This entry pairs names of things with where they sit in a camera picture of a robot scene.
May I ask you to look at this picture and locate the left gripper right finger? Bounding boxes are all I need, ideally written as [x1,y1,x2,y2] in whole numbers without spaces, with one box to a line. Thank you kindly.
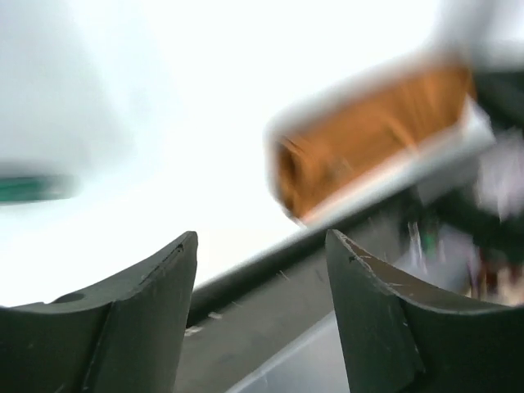
[326,230,523,393]

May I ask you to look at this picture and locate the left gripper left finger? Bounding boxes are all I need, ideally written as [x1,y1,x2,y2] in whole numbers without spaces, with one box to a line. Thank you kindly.
[1,232,198,393]

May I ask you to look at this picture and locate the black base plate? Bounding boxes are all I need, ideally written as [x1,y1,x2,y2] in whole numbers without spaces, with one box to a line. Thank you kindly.
[175,200,422,393]

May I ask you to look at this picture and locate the orange cloth napkin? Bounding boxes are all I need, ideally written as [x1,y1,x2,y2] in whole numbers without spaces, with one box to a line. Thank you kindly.
[274,64,475,219]

